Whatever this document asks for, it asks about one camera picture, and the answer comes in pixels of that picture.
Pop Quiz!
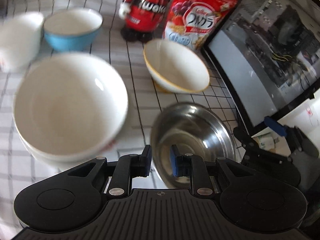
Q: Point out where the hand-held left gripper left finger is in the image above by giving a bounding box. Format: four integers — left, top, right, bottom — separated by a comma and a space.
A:
66, 145, 152, 197

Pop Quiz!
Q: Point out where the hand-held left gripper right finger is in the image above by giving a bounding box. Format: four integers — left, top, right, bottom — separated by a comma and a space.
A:
170, 145, 253, 196

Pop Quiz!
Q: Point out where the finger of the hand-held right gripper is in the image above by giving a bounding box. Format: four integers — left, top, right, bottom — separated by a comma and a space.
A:
233, 126, 261, 151
264, 116, 320, 156

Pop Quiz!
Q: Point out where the stainless steel bowl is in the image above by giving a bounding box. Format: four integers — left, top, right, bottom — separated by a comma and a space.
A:
150, 102, 237, 189

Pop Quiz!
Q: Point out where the white bowl red print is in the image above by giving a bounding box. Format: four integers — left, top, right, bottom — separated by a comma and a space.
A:
19, 130, 120, 167

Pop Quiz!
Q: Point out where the yellow-rimmed white bowl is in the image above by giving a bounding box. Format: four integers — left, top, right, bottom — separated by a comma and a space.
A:
143, 39, 210, 93

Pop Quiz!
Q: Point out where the large white bowl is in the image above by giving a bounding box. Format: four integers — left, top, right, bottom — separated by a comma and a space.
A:
14, 54, 129, 157

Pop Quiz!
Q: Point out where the blue bowl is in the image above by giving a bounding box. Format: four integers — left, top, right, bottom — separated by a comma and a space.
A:
43, 8, 103, 53

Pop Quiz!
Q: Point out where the white cup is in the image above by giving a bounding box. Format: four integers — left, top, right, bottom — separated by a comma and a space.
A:
0, 12, 45, 73

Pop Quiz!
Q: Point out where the small green white packet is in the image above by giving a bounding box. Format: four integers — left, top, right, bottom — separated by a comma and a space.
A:
257, 132, 279, 151

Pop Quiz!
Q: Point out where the glass-sided computer case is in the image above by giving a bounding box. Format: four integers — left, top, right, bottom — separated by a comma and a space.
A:
201, 0, 320, 136

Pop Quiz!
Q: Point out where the white black-checked tablecloth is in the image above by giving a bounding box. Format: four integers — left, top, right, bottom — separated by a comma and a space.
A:
0, 0, 241, 232

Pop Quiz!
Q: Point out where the red cereal bag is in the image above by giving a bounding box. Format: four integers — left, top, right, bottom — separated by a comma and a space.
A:
163, 0, 238, 51

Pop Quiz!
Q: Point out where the red black robot figurine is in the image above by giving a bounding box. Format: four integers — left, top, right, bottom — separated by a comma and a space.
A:
119, 0, 181, 43

